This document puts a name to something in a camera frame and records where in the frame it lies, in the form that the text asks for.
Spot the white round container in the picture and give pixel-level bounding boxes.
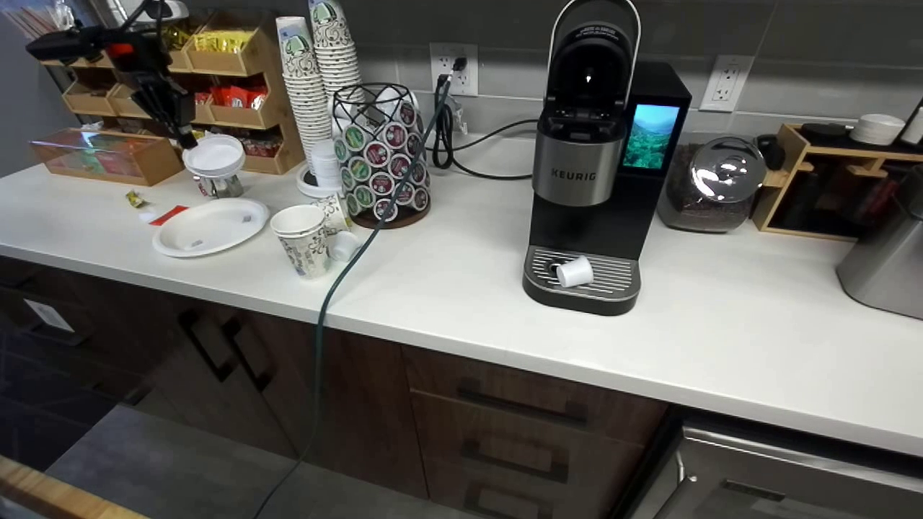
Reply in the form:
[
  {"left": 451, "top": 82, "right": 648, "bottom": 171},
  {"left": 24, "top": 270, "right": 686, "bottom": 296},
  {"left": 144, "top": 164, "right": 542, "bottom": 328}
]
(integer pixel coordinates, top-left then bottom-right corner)
[{"left": 852, "top": 113, "right": 902, "bottom": 146}]

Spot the stainless steel appliance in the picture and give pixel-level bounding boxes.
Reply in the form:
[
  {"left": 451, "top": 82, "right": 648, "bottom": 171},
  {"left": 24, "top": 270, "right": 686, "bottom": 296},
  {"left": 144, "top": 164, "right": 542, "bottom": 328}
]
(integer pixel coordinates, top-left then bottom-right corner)
[{"left": 837, "top": 172, "right": 923, "bottom": 321}]

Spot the black Keurig coffee machine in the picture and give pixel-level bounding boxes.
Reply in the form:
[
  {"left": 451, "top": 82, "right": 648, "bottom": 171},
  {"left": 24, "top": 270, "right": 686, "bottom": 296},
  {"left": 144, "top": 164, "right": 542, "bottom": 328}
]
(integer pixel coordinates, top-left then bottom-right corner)
[{"left": 523, "top": 0, "right": 693, "bottom": 314}]

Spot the right tall paper cup stack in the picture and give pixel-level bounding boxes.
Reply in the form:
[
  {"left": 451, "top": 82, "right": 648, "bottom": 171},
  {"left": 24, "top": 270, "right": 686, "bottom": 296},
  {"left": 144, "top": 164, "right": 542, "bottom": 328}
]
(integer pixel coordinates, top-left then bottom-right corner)
[{"left": 309, "top": 0, "right": 360, "bottom": 97}]

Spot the silver round lidded container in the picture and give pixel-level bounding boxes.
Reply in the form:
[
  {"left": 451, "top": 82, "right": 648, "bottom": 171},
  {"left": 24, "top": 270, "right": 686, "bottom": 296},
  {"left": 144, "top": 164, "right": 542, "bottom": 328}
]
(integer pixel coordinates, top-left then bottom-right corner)
[{"left": 657, "top": 135, "right": 768, "bottom": 233}]

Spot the white coffee pod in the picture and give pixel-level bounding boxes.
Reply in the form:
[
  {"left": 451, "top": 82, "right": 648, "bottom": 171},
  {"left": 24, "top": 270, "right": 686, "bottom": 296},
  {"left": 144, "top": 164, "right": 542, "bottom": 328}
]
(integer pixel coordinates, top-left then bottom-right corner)
[{"left": 553, "top": 256, "right": 595, "bottom": 289}]

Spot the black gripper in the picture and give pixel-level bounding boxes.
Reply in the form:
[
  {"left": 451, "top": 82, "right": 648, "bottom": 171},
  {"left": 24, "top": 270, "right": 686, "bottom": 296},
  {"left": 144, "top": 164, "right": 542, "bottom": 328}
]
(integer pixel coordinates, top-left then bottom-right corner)
[{"left": 134, "top": 67, "right": 194, "bottom": 135}]

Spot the tall paper cup stack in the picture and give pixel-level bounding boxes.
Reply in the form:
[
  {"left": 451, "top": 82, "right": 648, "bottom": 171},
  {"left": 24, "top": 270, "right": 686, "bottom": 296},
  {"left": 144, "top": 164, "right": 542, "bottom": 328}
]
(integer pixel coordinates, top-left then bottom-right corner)
[
  {"left": 278, "top": 17, "right": 328, "bottom": 154},
  {"left": 309, "top": 0, "right": 360, "bottom": 97}
]

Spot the yellow-green sachet packet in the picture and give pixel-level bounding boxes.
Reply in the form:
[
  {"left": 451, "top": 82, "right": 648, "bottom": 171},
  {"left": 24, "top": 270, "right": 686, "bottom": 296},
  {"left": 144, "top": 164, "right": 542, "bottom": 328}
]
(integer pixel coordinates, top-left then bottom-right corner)
[{"left": 123, "top": 190, "right": 147, "bottom": 208}]

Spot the wooden condiment organizer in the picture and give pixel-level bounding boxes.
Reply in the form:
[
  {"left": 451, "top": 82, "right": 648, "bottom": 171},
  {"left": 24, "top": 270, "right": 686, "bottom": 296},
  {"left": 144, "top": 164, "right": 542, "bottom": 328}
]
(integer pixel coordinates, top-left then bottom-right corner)
[{"left": 40, "top": 24, "right": 305, "bottom": 172}]

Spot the white styrofoam cup lid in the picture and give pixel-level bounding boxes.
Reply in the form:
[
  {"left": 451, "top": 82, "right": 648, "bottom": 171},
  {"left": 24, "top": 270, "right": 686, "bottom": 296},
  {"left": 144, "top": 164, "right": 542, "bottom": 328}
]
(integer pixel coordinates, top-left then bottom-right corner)
[{"left": 183, "top": 135, "right": 246, "bottom": 177}]

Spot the wooden tea box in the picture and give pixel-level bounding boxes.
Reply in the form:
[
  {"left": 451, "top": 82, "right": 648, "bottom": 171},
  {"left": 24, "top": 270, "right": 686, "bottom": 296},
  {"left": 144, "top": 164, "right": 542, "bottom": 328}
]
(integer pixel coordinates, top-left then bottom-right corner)
[{"left": 31, "top": 129, "right": 183, "bottom": 187}]

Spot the left tall paper cup stack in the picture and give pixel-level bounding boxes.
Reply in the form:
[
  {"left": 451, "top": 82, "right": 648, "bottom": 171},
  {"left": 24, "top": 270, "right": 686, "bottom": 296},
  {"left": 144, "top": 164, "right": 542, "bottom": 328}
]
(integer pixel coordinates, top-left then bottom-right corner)
[{"left": 278, "top": 17, "right": 328, "bottom": 154}]

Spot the patterned paper cup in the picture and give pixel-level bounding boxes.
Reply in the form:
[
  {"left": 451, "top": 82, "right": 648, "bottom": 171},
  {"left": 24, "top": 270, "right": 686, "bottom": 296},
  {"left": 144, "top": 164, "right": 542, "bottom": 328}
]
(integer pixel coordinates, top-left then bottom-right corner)
[{"left": 272, "top": 206, "right": 328, "bottom": 280}]

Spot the green cable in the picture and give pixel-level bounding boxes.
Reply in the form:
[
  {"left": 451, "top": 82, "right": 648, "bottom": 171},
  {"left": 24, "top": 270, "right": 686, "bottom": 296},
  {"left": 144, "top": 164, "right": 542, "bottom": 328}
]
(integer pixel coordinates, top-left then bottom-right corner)
[{"left": 302, "top": 154, "right": 428, "bottom": 464}]

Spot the black power cord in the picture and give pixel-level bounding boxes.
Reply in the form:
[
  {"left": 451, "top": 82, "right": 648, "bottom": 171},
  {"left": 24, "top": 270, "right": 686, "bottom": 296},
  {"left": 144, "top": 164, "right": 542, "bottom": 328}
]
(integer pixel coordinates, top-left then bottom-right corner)
[{"left": 429, "top": 71, "right": 542, "bottom": 184}]

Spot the red sachet packet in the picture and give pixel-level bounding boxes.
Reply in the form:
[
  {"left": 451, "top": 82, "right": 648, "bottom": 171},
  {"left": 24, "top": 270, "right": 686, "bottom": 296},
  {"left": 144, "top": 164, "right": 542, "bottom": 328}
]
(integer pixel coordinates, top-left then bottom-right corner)
[{"left": 151, "top": 206, "right": 187, "bottom": 224}]

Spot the wooden rack on right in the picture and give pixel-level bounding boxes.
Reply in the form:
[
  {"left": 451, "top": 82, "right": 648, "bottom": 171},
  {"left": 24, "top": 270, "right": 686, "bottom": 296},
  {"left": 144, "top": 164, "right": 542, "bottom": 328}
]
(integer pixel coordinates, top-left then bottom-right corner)
[{"left": 754, "top": 125, "right": 923, "bottom": 237}]

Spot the wire basket of coffee pods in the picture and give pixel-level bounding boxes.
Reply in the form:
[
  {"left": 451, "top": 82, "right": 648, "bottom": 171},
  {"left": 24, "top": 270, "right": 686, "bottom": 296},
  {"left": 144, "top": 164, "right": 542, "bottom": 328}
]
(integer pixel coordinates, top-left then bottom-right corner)
[{"left": 333, "top": 82, "right": 429, "bottom": 227}]

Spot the white paper plate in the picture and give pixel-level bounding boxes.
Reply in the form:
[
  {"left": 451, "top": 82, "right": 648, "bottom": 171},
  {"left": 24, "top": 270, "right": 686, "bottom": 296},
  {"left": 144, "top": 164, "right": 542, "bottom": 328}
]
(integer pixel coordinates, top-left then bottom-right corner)
[{"left": 152, "top": 198, "right": 269, "bottom": 259}]

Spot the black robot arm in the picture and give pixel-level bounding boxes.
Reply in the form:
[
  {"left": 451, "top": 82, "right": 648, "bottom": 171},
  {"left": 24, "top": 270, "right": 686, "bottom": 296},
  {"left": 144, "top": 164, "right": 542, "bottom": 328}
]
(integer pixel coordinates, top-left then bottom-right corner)
[{"left": 27, "top": 0, "right": 197, "bottom": 151}]

